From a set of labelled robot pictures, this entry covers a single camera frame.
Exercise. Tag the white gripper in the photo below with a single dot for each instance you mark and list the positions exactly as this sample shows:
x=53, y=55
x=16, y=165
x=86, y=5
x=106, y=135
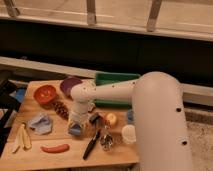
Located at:
x=78, y=117

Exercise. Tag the blue sponge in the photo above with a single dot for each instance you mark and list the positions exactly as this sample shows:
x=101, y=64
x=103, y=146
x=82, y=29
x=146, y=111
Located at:
x=75, y=130

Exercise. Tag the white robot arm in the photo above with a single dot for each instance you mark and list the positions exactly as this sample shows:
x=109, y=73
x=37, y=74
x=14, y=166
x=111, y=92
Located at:
x=161, y=130

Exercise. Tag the small brown block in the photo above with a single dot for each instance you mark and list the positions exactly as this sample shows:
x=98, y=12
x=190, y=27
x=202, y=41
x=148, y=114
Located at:
x=91, y=107

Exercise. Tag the red sausage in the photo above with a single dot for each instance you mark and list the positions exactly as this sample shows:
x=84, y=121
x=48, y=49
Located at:
x=55, y=149

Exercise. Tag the bunch of dark grapes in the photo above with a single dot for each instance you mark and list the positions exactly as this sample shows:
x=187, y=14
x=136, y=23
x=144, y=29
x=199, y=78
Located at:
x=61, y=109

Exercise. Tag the crumpled blue cloth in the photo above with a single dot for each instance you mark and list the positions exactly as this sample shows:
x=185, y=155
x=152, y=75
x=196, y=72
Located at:
x=41, y=124

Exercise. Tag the white cup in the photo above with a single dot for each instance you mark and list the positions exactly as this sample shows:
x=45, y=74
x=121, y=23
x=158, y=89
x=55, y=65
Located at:
x=128, y=134

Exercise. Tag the purple bowl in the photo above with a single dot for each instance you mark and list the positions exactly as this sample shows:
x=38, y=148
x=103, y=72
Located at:
x=67, y=84

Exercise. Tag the blue cup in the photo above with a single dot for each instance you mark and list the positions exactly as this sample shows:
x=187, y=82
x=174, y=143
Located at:
x=130, y=117

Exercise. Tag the red bowl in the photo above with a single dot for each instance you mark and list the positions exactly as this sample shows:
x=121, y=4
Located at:
x=45, y=94

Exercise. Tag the green plastic tray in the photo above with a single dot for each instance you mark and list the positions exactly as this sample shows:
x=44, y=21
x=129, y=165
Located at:
x=109, y=78

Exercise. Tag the yellow banana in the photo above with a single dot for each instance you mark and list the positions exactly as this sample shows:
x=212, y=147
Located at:
x=22, y=139

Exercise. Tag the blue object at table edge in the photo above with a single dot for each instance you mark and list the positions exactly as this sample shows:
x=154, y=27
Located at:
x=19, y=94

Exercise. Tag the black chair frame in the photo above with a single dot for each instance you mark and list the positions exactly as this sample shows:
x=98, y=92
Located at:
x=6, y=102

